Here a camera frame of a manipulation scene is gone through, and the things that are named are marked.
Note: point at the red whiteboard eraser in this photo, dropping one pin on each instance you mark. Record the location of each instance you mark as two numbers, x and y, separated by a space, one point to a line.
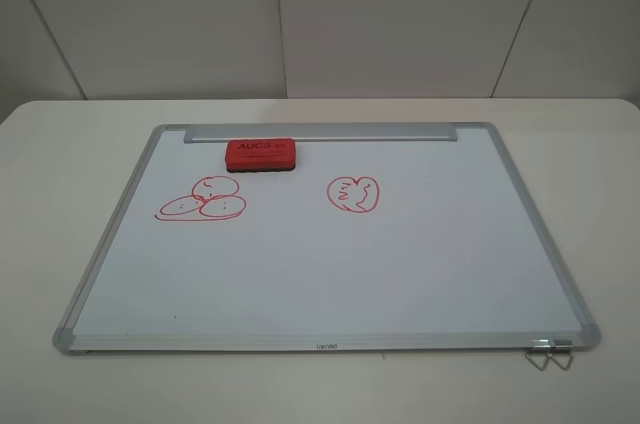
260 155

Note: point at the white aluminium-framed whiteboard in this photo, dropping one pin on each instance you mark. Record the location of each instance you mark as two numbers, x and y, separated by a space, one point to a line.
385 237

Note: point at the left metal binder clip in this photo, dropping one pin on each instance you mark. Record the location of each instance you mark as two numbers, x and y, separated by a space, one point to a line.
539 354

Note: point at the metal binder clip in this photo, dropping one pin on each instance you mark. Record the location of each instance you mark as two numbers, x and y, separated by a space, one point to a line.
539 354
560 352

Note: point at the right metal binder clip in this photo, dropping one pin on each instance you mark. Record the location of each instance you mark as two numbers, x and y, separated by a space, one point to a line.
560 352

